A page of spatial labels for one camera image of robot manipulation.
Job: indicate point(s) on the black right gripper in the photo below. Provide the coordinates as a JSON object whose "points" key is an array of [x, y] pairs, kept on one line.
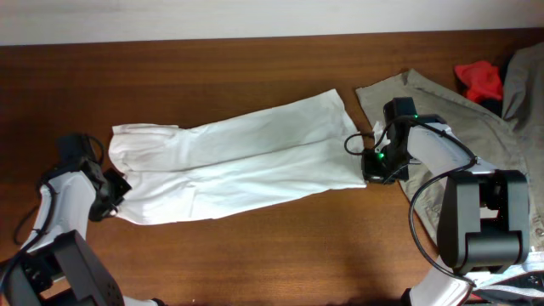
{"points": [[371, 166]]}

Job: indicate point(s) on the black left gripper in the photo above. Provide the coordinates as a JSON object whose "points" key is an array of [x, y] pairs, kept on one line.
{"points": [[116, 187]]}

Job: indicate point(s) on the white t-shirt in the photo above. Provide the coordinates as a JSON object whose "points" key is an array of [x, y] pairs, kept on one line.
{"points": [[243, 163]]}

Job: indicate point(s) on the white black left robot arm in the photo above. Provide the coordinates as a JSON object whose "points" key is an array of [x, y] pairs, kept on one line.
{"points": [[56, 266]]}

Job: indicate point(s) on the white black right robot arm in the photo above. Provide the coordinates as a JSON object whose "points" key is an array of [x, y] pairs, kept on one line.
{"points": [[484, 217]]}

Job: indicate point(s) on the dark navy cloth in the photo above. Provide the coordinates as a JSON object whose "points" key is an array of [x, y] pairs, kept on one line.
{"points": [[495, 105]]}

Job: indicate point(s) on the red cloth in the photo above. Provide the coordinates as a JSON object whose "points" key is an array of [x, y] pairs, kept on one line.
{"points": [[482, 80]]}

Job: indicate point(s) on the grey striped garment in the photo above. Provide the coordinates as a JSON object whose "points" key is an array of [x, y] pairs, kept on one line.
{"points": [[518, 285]]}

